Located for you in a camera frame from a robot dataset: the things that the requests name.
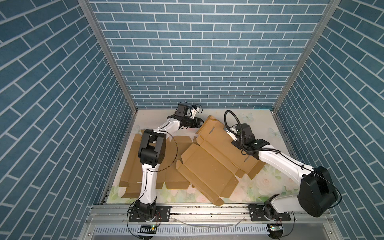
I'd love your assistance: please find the white slotted cable duct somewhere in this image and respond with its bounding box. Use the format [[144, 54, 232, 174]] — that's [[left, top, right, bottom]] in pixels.
[[94, 224, 269, 237]]

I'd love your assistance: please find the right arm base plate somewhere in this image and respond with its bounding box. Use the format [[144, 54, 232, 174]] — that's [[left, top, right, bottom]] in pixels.
[[248, 204, 291, 222]]

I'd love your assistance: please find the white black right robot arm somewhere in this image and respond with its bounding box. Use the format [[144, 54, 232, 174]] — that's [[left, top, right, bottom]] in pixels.
[[224, 110, 342, 221]]

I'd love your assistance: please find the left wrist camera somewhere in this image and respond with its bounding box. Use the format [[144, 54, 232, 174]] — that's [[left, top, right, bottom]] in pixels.
[[190, 105, 203, 119]]

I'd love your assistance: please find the brown cardboard box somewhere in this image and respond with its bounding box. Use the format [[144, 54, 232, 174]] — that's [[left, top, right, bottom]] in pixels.
[[176, 115, 265, 206]]

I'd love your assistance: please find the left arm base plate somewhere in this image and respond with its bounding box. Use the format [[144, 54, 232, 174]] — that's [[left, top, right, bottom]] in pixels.
[[128, 206, 171, 223]]

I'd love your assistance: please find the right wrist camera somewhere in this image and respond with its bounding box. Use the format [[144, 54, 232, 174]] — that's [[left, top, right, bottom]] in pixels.
[[226, 128, 240, 142]]

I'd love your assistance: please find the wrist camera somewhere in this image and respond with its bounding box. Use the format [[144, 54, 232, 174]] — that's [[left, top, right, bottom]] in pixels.
[[190, 105, 203, 119], [226, 128, 240, 142]]

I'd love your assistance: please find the aluminium corner post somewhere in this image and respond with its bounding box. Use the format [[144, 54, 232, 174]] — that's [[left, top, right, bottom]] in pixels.
[[272, 0, 341, 115], [78, 0, 138, 114]]

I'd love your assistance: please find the aluminium corner post left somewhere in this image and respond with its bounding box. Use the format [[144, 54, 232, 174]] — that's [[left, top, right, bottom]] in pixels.
[[78, 0, 138, 114]]

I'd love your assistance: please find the flat unfolded cardboard box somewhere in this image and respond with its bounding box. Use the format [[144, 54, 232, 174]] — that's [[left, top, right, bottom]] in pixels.
[[119, 134, 193, 199]]

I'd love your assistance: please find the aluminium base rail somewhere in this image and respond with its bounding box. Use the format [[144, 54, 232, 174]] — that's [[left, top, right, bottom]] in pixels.
[[86, 203, 332, 225]]

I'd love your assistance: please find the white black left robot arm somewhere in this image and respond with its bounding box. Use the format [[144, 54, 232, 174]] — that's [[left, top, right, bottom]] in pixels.
[[132, 102, 204, 222]]

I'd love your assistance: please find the aluminium corner post right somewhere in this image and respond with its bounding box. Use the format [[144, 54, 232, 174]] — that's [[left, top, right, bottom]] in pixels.
[[272, 0, 341, 115]]

